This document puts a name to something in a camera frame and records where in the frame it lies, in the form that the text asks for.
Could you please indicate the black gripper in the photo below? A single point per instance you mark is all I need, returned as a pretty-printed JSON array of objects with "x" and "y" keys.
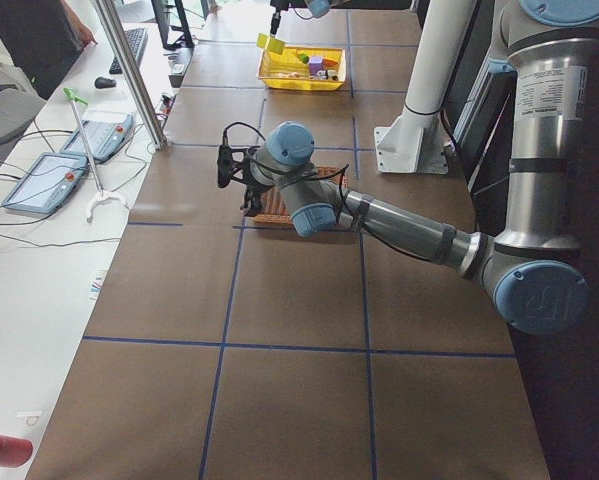
[{"x": 276, "y": 21}]

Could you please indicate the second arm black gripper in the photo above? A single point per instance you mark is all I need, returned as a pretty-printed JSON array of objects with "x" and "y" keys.
[{"x": 252, "y": 204}]

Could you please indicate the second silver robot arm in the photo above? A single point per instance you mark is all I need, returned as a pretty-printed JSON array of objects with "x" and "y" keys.
[{"x": 528, "y": 268}]

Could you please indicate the yellow plastic basket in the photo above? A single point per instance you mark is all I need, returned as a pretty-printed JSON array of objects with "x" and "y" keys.
[{"x": 304, "y": 68}]

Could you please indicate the brown wicker basket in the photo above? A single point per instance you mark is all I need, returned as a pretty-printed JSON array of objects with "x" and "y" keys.
[{"x": 308, "y": 199}]

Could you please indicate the purple foam block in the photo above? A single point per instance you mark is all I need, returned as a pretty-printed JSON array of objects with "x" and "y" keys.
[{"x": 315, "y": 64}]

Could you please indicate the toy croissant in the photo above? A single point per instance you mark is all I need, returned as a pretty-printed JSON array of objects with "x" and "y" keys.
[{"x": 288, "y": 75}]

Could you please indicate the toy carrot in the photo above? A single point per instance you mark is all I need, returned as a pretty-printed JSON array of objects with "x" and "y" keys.
[{"x": 328, "y": 63}]

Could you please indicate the toy panda figure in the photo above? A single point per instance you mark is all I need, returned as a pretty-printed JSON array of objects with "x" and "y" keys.
[{"x": 320, "y": 75}]

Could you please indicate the black keyboard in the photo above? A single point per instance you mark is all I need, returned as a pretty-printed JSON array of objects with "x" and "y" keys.
[{"x": 136, "y": 40}]

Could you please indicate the black computer mouse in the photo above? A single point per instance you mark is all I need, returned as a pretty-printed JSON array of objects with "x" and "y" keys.
[{"x": 104, "y": 83}]

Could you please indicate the teach pendant far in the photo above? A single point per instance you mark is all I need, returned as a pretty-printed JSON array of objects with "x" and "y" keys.
[{"x": 107, "y": 132}]

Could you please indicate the teach pendant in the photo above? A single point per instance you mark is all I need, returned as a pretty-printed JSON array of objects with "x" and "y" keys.
[
  {"x": 107, "y": 132},
  {"x": 48, "y": 183}
]

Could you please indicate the reacher grabber stick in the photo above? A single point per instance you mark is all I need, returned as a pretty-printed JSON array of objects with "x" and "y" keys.
[{"x": 102, "y": 195}]

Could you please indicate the teach pendant near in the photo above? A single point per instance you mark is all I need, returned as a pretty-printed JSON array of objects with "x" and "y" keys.
[{"x": 48, "y": 183}]

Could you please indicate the red cylinder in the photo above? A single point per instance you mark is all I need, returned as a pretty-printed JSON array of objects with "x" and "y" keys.
[{"x": 14, "y": 451}]

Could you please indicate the aluminium frame post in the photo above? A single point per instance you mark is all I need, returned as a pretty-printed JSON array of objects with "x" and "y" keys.
[{"x": 114, "y": 31}]

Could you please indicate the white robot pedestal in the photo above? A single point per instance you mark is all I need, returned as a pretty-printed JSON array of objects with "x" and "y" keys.
[{"x": 413, "y": 143}]

